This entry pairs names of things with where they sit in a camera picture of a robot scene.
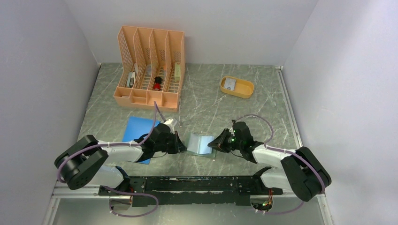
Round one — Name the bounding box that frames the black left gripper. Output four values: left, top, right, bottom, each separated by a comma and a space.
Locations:
154, 130, 187, 153

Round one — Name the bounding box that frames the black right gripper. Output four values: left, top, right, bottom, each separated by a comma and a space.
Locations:
207, 127, 243, 153

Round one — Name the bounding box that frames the yellow oval tray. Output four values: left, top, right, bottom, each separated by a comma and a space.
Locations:
220, 76, 254, 98

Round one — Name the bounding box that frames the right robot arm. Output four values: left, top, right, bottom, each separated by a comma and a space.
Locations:
208, 121, 332, 202

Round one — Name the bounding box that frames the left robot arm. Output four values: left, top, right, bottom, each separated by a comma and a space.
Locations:
54, 123, 187, 195

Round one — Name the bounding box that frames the silver VIP card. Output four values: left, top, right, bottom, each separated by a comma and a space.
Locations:
223, 77, 236, 91

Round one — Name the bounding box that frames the blue notebook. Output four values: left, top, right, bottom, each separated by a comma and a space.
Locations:
122, 116, 161, 165

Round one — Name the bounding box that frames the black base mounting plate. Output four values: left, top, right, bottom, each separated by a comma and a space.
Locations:
98, 174, 283, 207

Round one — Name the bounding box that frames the red black small bottle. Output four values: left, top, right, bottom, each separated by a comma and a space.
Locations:
153, 76, 162, 91

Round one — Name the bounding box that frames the pale green eraser block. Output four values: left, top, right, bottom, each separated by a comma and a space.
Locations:
174, 62, 181, 83

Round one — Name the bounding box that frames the white grey utility knife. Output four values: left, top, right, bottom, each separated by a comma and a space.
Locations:
126, 70, 136, 88

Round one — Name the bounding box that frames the orange plastic file organizer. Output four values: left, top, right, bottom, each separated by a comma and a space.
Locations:
114, 26, 185, 112

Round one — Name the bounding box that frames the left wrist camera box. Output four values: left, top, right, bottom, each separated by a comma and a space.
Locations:
164, 118, 178, 128

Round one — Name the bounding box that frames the aluminium table edge rail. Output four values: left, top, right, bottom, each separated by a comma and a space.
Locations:
275, 66, 303, 147

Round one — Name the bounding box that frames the aluminium front frame rail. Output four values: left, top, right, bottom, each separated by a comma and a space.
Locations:
44, 183, 333, 225

